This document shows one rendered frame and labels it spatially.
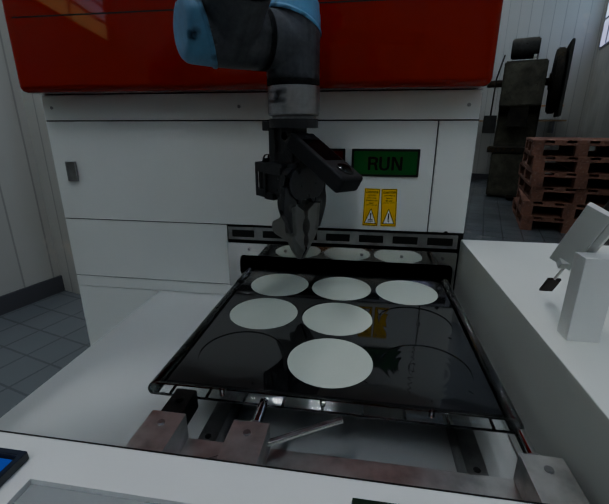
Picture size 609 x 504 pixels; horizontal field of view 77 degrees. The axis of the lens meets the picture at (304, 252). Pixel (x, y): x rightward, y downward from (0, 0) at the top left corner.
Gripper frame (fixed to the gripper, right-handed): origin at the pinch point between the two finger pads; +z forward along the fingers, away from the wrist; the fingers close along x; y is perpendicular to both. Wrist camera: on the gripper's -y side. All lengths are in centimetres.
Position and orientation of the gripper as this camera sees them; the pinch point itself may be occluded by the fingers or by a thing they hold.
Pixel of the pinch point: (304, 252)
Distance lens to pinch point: 60.7
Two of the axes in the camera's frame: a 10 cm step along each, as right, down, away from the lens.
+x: -7.0, 2.2, -6.8
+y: -7.2, -2.2, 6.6
